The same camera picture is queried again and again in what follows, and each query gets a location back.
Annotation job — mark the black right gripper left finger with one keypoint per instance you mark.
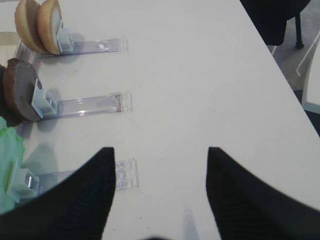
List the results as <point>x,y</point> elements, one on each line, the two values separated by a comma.
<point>75,209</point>

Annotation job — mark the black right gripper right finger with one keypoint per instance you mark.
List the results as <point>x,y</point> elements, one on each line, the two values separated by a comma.
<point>246,208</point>

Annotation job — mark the clear lettuce rack right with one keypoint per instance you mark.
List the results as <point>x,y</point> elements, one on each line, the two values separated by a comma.
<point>23,185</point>

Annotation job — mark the green lettuce leaf in rack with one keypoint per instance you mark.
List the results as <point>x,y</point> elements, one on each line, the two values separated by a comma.
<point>11,151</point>

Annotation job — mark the inner brown meat patty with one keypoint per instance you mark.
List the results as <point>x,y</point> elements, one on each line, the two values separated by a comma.
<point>11,119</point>

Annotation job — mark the brown meat patty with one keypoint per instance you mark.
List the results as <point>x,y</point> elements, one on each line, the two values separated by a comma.
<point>11,119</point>
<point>19,81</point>

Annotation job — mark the outer brown meat patty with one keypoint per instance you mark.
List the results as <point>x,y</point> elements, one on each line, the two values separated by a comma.
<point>19,81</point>

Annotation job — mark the clear patty rack right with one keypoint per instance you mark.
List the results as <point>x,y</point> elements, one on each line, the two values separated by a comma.
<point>48,108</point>

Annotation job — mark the clear bun rack right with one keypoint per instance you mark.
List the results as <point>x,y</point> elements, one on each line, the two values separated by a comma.
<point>68,47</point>

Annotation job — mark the black chair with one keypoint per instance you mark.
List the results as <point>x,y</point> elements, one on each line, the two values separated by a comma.
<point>270,18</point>

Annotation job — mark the inner bun slice right rack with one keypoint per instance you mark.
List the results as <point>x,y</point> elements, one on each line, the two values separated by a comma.
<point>26,18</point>

